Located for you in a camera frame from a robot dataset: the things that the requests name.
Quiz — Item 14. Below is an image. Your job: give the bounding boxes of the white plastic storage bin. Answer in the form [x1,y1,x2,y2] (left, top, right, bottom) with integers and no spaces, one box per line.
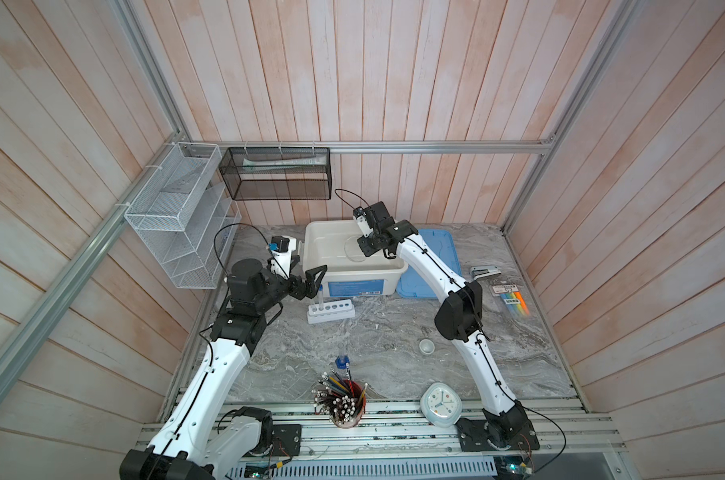
[300,220,408,297]

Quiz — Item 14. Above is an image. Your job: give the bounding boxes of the red cup of pencils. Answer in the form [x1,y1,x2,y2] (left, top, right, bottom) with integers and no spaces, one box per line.
[314,371,368,429]

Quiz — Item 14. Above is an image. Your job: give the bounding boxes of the white wire mesh shelf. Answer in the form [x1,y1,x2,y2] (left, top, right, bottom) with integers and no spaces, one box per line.
[126,142,242,289]

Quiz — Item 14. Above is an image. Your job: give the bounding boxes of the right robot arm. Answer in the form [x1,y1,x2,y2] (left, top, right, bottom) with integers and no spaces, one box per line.
[352,202,529,450]

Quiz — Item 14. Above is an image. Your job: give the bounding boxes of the small white round cap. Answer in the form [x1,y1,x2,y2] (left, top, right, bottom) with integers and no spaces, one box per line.
[418,338,435,355]

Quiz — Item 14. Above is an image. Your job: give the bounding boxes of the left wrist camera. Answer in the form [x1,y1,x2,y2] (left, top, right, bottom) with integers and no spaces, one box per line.
[270,235,298,279]

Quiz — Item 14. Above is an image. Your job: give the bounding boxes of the blue plastic bin lid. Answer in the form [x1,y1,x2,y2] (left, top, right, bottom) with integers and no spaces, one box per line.
[396,229,467,302]

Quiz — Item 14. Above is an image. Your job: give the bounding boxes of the white alarm clock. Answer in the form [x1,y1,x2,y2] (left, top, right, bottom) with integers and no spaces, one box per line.
[419,382,462,428]

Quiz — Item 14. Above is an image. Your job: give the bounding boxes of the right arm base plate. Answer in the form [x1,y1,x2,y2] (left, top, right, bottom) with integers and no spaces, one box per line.
[455,418,540,452]

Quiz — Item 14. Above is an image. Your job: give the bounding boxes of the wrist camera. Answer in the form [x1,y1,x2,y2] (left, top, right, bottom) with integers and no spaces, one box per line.
[352,207,372,236]
[270,235,298,279]

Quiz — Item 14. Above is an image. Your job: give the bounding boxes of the black wire mesh basket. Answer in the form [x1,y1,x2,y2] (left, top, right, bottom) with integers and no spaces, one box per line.
[218,146,332,201]

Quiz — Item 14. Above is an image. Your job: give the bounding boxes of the white test tube rack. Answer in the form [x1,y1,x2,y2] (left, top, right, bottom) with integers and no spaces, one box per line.
[308,299,356,325]

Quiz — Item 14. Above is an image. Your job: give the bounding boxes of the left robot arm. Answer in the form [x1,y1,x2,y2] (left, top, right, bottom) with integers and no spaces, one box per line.
[120,258,328,479]

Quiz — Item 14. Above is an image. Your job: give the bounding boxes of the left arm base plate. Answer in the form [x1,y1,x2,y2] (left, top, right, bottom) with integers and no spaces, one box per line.
[246,424,302,458]

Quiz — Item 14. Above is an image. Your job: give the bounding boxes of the pack of coloured markers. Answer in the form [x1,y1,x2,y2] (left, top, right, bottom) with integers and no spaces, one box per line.
[491,284,530,318]

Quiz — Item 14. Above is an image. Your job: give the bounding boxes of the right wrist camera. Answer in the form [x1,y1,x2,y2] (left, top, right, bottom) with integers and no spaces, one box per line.
[352,207,372,236]

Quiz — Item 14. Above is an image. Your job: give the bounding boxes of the grey stapler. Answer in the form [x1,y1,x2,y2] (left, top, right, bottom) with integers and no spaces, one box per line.
[470,265,501,281]

